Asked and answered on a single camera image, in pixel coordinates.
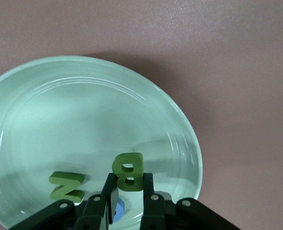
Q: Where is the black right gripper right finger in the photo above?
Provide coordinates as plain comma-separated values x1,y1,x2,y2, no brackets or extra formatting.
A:
140,172,243,230

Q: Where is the blue foam letter C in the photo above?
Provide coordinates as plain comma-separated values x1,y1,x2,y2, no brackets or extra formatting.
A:
112,198,125,223

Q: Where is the green plate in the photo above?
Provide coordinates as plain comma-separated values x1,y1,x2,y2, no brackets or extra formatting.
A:
0,55,203,230

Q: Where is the green foam letter N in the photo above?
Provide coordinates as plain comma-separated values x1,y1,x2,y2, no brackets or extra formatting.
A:
49,171,86,202

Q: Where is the brown table cover mat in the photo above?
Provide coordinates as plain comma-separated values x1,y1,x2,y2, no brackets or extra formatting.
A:
0,0,283,230

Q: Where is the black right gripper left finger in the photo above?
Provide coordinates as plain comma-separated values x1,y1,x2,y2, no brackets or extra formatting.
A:
11,172,120,230

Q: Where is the green foam letter B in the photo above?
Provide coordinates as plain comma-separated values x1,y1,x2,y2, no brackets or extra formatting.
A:
110,152,144,192

